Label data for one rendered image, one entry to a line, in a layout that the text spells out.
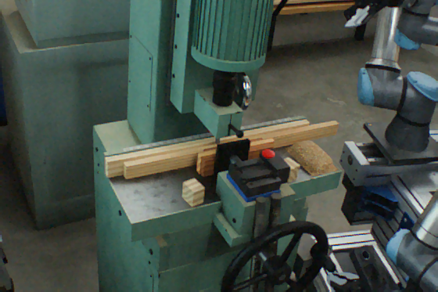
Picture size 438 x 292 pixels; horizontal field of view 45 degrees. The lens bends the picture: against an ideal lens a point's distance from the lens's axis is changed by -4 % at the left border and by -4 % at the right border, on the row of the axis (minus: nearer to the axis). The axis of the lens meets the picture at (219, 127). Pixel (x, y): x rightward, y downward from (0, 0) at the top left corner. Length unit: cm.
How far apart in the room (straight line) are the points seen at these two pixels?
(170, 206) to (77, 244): 124
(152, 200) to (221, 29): 43
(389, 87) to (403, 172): 32
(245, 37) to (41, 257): 154
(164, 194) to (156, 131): 29
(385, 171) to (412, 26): 56
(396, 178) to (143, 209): 92
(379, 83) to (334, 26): 309
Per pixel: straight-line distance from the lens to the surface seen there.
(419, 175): 192
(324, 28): 475
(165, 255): 135
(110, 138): 169
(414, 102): 178
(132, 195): 131
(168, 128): 157
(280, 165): 128
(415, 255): 118
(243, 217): 124
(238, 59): 121
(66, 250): 246
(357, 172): 182
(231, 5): 117
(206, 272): 147
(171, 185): 135
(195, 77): 140
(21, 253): 247
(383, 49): 178
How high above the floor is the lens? 173
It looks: 32 degrees down
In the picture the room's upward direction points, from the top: 7 degrees clockwise
